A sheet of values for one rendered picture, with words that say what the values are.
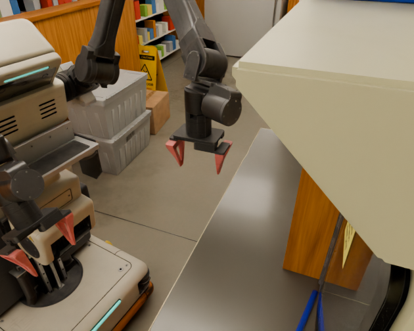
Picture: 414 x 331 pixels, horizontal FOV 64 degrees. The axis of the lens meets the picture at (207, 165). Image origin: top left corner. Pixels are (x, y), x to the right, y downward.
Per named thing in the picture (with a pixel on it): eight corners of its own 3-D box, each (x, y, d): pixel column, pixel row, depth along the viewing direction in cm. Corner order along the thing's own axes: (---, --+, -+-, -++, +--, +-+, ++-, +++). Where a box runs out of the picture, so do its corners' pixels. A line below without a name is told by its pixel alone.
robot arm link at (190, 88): (198, 76, 72) (178, 83, 68) (221, 84, 67) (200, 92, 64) (199, 106, 75) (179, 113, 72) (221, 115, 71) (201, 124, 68)
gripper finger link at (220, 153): (223, 182, 75) (223, 147, 70) (194, 176, 77) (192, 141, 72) (232, 167, 81) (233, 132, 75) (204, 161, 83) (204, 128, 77)
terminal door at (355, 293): (324, 287, 65) (386, 95, 42) (298, 483, 42) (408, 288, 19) (319, 286, 65) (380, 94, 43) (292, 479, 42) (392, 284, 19)
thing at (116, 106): (152, 110, 285) (149, 72, 267) (112, 143, 239) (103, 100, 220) (112, 102, 298) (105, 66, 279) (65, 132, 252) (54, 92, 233)
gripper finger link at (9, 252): (64, 260, 69) (39, 223, 66) (33, 286, 64) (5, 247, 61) (48, 258, 73) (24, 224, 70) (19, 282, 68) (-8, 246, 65)
